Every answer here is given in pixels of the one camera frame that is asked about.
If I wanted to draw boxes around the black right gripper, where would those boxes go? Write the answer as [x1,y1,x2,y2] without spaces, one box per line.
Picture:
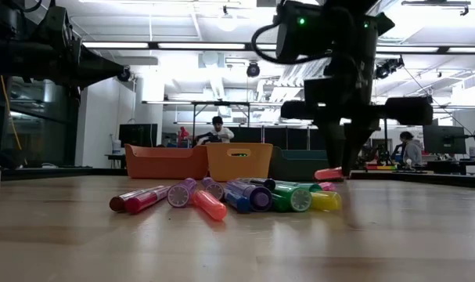
[279,76,434,177]

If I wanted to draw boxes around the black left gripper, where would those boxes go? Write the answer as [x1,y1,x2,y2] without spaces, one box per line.
[39,5,123,89]

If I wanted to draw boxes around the coral highlighter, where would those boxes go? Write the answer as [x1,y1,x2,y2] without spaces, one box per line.
[314,166,344,182]

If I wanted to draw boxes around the teal thick marker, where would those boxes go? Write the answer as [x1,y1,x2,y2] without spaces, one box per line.
[275,179,324,193]

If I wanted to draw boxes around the yellow highlighter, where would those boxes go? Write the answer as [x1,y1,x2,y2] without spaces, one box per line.
[309,190,344,212]

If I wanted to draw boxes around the green thick marker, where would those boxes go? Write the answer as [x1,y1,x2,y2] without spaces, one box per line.
[271,183,313,213]

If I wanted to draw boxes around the two-tone purple thick marker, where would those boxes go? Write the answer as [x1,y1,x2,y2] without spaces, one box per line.
[225,179,274,213]

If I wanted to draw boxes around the blue capped white marker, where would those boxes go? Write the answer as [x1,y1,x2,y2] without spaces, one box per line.
[223,188,252,215]

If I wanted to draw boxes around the maroon thin marker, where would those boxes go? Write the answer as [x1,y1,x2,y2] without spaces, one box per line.
[109,186,166,213]

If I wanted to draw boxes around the red thin marker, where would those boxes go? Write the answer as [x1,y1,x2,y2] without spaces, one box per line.
[124,185,171,215]

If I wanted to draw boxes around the orange highlighter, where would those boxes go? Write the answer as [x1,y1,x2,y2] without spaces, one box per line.
[191,190,229,222]

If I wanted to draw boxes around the rainbow coloured bar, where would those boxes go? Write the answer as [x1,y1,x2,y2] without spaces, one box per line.
[364,164,398,172]

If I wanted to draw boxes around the teal plastic bin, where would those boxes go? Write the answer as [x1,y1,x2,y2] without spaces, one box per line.
[268,146,331,182]

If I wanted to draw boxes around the black bar with light strips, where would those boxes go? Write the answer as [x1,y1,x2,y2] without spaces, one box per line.
[80,40,475,55]

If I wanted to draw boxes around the person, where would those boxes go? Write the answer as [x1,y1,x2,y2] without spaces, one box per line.
[393,131,424,166]
[193,115,236,146]

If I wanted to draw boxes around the black partition panels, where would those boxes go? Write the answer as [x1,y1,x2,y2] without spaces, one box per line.
[232,125,320,151]

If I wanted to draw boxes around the black monitor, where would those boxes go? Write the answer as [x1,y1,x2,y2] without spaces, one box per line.
[118,123,159,149]
[423,125,467,155]

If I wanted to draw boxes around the black ceiling spotlights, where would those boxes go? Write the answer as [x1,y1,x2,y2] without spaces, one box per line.
[373,56,405,81]

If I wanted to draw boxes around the red object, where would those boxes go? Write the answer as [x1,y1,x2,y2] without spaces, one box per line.
[177,125,191,149]

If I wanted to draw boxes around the orange plastic bin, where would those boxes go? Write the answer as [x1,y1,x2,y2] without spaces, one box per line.
[124,143,210,180]

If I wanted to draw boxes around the yellow plastic bin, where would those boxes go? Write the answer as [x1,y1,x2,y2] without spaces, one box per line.
[205,142,275,183]

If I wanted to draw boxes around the round white ceiling lamp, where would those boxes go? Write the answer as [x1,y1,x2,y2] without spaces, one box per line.
[216,9,239,33]

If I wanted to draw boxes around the yellow hanging cable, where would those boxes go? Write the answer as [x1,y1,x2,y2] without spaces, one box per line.
[0,74,29,166]

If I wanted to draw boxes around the black background rig frame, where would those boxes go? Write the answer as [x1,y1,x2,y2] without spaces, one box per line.
[189,100,252,149]

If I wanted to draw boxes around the black ceiling rail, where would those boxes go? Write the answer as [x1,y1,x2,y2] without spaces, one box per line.
[401,0,472,17]

